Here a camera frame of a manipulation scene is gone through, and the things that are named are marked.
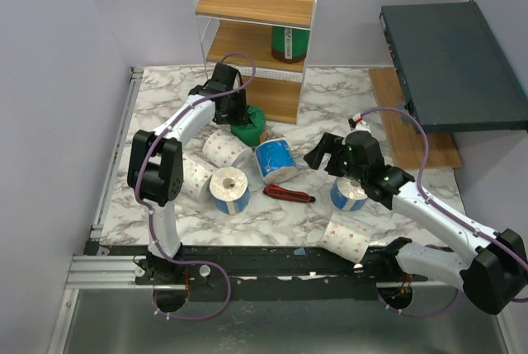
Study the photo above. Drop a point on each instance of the blue roll standing left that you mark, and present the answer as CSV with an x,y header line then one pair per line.
x,y
229,188

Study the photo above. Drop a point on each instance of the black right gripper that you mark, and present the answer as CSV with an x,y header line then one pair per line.
x,y
330,152

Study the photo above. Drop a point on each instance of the pink dotted roll front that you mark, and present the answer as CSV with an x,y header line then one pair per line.
x,y
346,237

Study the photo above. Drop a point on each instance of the green roll back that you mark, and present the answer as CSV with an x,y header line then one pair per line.
x,y
252,132

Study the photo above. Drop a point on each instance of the pink dotted roll left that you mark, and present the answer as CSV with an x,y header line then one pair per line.
x,y
197,174

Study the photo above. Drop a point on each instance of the wooden board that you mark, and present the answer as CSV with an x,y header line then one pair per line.
x,y
406,145

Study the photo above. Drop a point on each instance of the blue wrapped paper roll lying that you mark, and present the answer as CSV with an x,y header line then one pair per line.
x,y
275,161

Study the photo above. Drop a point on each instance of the dark green metal box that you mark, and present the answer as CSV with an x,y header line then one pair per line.
x,y
453,73

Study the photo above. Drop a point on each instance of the green roll front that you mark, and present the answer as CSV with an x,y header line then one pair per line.
x,y
289,45

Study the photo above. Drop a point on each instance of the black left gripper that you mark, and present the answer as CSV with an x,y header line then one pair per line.
x,y
240,116

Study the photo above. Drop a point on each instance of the pink dotted roll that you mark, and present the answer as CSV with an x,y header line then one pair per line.
x,y
346,237
197,174
223,149

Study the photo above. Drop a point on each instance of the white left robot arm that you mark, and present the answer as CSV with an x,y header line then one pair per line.
x,y
156,172

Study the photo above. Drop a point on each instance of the blue roll standing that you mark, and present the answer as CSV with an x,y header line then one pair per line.
x,y
347,194
229,188

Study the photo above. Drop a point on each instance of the pink dotted roll centre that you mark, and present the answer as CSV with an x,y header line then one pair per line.
x,y
223,149

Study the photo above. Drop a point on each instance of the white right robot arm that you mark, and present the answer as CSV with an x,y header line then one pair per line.
x,y
490,267

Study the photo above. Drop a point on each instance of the white wire wooden shelf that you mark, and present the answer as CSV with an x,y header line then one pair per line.
x,y
238,32

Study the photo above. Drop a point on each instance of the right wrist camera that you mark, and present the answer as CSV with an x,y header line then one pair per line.
x,y
358,124

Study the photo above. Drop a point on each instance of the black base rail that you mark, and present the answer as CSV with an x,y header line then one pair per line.
x,y
211,274

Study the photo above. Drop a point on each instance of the red black utility knife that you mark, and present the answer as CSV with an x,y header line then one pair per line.
x,y
280,193

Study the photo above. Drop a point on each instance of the blue roll standing right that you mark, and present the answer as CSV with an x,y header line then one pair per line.
x,y
347,194

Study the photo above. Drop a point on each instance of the green roll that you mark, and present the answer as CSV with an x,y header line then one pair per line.
x,y
289,45
252,132

